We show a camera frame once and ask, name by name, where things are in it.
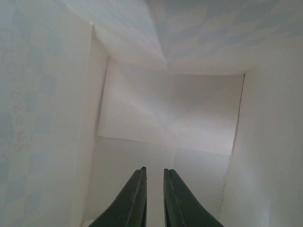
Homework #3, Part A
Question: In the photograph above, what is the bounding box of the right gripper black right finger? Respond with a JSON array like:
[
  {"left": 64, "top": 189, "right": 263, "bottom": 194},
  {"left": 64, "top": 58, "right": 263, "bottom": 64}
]
[{"left": 163, "top": 169, "right": 223, "bottom": 227}]

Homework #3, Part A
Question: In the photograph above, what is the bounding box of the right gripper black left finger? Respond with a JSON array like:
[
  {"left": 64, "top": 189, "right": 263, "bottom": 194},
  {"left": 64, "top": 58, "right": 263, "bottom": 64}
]
[{"left": 90, "top": 166, "right": 147, "bottom": 227}]

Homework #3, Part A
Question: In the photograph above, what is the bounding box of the blue checkered paper bag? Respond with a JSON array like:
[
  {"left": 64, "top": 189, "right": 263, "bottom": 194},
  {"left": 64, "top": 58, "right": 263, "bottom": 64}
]
[{"left": 0, "top": 0, "right": 303, "bottom": 227}]

